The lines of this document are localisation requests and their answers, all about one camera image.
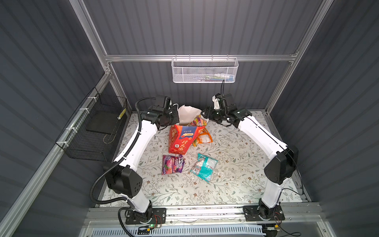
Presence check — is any teal white snack bag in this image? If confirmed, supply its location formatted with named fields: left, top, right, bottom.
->
left=190, top=154, right=218, bottom=182

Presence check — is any orange snack bag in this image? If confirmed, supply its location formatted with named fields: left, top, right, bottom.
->
left=192, top=128, right=213, bottom=147

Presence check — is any purple Fox's candy bag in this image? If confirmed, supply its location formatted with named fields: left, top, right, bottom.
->
left=162, top=155, right=185, bottom=175

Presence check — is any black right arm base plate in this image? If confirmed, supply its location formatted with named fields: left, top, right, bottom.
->
left=242, top=205, right=285, bottom=222

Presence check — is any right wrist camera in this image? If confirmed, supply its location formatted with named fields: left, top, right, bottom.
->
left=212, top=93, right=228, bottom=110

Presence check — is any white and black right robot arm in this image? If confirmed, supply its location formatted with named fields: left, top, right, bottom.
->
left=201, top=106, right=299, bottom=221

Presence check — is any white wire mesh basket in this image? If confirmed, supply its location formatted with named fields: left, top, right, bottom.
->
left=171, top=57, right=239, bottom=84

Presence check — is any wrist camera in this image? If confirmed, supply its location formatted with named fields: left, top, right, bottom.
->
left=212, top=93, right=228, bottom=110
left=155, top=95, right=172, bottom=110

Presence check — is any red and white paper bag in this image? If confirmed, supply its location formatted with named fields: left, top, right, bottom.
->
left=168, top=105, right=208, bottom=155

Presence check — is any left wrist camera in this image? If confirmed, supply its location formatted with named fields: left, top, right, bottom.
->
left=155, top=95, right=172, bottom=110

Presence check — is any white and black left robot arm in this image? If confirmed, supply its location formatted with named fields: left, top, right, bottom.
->
left=105, top=107, right=179, bottom=222

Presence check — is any pink yellow Fox's candy bag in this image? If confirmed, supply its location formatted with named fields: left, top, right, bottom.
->
left=189, top=115, right=208, bottom=127

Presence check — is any white perforated vent panel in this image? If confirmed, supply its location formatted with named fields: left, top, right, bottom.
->
left=90, top=224, right=264, bottom=237

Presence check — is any black wire basket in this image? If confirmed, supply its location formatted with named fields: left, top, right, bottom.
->
left=56, top=89, right=128, bottom=162

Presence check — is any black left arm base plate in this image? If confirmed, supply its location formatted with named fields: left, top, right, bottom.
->
left=124, top=208, right=167, bottom=225

